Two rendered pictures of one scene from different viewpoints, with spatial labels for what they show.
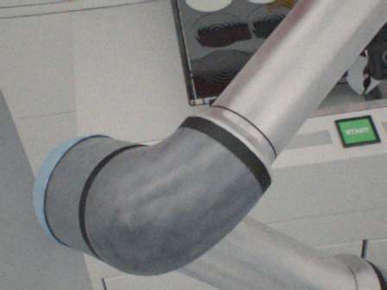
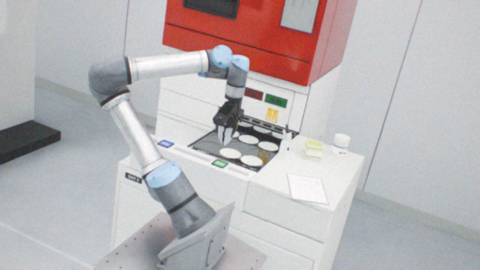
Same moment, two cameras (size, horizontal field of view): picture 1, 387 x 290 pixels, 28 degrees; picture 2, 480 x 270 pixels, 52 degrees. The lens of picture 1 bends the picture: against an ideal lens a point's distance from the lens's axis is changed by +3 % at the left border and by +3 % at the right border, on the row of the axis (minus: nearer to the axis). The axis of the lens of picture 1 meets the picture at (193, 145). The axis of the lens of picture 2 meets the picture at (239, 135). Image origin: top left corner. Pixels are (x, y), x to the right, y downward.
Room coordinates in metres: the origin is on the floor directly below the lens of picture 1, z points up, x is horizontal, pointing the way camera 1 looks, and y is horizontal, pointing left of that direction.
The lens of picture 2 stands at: (-0.86, -1.02, 1.86)
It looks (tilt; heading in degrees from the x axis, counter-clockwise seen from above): 23 degrees down; 23
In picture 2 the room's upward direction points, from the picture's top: 11 degrees clockwise
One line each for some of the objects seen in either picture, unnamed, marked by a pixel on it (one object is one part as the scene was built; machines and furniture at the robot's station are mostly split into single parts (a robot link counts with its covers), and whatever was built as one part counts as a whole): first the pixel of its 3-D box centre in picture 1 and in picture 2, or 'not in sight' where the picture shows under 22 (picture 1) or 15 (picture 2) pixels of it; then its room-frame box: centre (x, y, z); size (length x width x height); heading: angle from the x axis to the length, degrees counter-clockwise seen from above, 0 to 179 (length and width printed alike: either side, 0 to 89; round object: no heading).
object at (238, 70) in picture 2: not in sight; (237, 71); (0.81, -0.25, 1.36); 0.09 x 0.08 x 0.11; 128
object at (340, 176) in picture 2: not in sight; (309, 181); (1.07, -0.57, 0.89); 0.62 x 0.35 x 0.14; 3
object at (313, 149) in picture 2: not in sight; (313, 149); (1.18, -0.52, 1.00); 0.07 x 0.07 x 0.07; 30
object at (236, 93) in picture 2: not in sight; (233, 90); (0.81, -0.25, 1.28); 0.08 x 0.08 x 0.05
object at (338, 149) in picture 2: not in sight; (340, 146); (1.30, -0.61, 1.01); 0.07 x 0.07 x 0.10
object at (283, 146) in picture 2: not in sight; (285, 143); (1.06, -0.43, 1.03); 0.06 x 0.04 x 0.13; 3
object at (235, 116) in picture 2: not in sight; (232, 109); (0.82, -0.25, 1.20); 0.09 x 0.08 x 0.12; 1
